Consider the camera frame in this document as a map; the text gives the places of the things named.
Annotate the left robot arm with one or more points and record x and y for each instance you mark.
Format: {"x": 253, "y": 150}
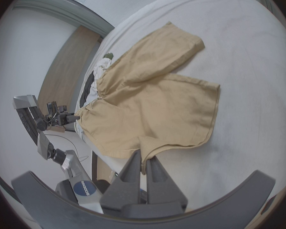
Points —
{"x": 44, "y": 144}

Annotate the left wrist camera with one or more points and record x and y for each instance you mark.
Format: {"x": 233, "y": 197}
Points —
{"x": 63, "y": 108}

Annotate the bed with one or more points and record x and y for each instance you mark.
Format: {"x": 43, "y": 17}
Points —
{"x": 240, "y": 56}

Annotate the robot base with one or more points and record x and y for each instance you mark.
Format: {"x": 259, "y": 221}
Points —
{"x": 85, "y": 199}

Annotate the white garment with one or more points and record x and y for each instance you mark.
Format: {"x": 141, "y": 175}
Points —
{"x": 101, "y": 68}

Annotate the green garment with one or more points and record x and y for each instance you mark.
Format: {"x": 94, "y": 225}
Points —
{"x": 108, "y": 55}

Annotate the tan shorts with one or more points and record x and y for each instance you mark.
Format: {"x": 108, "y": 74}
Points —
{"x": 157, "y": 104}

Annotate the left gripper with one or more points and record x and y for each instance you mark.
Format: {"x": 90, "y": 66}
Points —
{"x": 66, "y": 119}

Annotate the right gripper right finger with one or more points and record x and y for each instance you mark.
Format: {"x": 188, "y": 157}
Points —
{"x": 162, "y": 189}

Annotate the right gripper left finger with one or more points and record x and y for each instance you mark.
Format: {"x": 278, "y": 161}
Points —
{"x": 126, "y": 187}

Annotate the pale grey garment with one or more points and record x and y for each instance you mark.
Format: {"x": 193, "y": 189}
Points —
{"x": 93, "y": 95}

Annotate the black garment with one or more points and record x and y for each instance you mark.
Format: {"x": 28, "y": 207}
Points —
{"x": 85, "y": 92}

